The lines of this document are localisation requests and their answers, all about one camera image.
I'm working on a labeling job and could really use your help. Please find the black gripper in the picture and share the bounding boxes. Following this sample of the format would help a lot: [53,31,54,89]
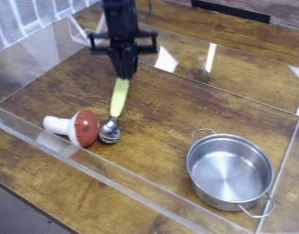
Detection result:
[89,0,158,80]

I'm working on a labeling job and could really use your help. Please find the red plush mushroom toy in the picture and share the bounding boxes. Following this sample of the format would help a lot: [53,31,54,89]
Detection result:
[43,109,100,147]

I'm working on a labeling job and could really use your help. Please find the green handled metal spoon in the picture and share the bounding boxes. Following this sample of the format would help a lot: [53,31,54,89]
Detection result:
[100,78,130,144]

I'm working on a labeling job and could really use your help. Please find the black bar at back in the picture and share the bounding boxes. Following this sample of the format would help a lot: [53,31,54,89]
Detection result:
[192,0,272,24]

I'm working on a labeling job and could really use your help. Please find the silver metal pot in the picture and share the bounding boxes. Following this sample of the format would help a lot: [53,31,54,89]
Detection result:
[186,128,277,218]

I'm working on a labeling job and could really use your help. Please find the black cable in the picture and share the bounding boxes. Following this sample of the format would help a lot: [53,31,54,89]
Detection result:
[137,0,154,20]

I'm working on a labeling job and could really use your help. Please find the clear acrylic enclosure wall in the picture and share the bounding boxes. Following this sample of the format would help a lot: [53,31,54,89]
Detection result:
[0,0,299,234]

